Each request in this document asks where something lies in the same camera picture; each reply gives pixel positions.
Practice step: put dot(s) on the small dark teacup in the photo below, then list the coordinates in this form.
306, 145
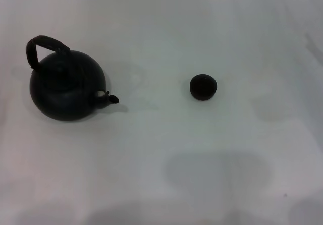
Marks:
203, 86

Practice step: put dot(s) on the black round teapot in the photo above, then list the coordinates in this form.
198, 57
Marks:
65, 91

